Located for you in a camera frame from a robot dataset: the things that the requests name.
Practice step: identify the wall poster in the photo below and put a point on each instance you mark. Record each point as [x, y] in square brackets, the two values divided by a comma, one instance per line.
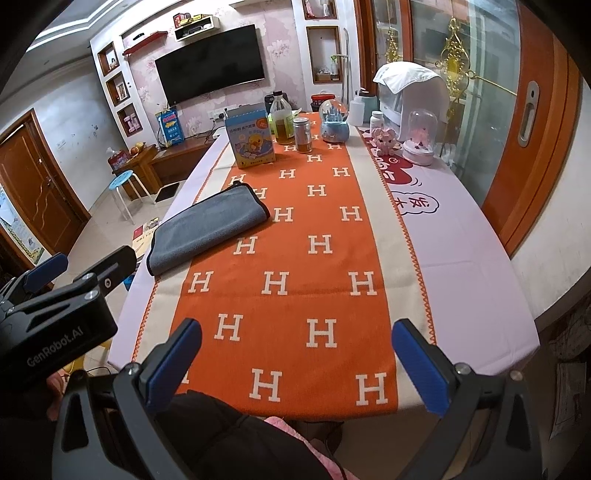
[18, 230]

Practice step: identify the glass jar with metal lid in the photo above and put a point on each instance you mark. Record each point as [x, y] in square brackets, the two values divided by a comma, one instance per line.
[303, 136]

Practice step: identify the brown wooden door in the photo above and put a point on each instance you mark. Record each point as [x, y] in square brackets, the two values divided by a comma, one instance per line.
[37, 194]

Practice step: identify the blue printed carton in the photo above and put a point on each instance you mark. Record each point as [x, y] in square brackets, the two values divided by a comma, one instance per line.
[171, 127]

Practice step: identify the newspaper pile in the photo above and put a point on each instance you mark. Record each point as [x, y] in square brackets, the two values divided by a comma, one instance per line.
[572, 378]

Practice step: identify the wooden sliding door frame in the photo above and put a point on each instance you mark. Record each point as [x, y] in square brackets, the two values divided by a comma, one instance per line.
[540, 138]

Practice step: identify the pink glass dome ornament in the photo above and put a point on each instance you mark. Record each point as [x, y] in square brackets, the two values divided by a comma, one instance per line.
[421, 136]

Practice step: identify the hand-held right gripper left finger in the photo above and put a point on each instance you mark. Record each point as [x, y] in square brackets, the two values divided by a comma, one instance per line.
[173, 364]

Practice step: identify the small white pill bottle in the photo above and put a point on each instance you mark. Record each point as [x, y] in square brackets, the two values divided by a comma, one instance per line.
[377, 122]

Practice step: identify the white countertop appliance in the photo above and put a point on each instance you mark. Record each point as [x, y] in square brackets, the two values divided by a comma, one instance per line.
[427, 104]

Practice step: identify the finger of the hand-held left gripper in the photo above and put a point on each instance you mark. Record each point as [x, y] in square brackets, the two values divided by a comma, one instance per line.
[44, 272]
[113, 270]

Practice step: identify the red tissue box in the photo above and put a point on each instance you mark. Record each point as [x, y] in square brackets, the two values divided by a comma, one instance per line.
[119, 160]

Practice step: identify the blue duck print box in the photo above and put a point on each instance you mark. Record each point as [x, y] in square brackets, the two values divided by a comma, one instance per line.
[251, 141]

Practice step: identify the glass bottle with yellow liquid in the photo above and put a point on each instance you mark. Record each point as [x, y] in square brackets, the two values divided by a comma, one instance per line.
[280, 122]

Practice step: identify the blue topped white stool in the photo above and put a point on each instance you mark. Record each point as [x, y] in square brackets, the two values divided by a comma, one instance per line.
[122, 177]

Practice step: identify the orange patterned table runner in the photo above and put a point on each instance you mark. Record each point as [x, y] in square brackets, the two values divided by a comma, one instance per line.
[286, 258]

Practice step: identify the white cloth cover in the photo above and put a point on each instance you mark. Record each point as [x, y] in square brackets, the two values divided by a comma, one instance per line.
[406, 76]

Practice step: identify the white wall shelf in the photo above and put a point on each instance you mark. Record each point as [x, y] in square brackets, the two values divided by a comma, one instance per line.
[196, 28]

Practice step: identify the blue castle snow globe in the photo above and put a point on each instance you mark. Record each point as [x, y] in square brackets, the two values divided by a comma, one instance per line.
[336, 124]

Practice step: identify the pink plush toy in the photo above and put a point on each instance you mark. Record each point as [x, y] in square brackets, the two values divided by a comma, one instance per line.
[385, 141]

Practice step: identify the person's pink clothing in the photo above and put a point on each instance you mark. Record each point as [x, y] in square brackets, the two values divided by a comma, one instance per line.
[300, 431]

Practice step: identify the person's dark clothing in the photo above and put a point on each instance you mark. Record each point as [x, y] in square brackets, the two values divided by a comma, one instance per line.
[217, 438]

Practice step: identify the wooden television cabinet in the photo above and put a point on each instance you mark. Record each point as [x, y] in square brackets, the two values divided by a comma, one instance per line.
[171, 159]

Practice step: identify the white plastic jug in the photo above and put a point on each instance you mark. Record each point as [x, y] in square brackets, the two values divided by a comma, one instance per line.
[360, 110]

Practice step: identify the books on floor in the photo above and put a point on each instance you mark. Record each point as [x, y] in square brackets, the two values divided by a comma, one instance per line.
[145, 237]

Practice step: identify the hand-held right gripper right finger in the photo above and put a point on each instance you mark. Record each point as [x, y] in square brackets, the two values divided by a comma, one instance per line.
[420, 369]

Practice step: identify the red wall shelf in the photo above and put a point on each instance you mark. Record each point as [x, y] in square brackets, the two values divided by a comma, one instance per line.
[145, 42]

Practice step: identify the dark jar with red lid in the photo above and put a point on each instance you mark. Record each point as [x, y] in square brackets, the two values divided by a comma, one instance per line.
[323, 102]

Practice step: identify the black wall television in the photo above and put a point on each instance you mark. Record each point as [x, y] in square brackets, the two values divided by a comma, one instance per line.
[212, 64]

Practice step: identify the grey towel with black trim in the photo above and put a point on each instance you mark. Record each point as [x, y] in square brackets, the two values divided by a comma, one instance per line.
[207, 226]

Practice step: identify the gold door ornament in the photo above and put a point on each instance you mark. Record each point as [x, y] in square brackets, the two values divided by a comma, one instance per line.
[457, 55]

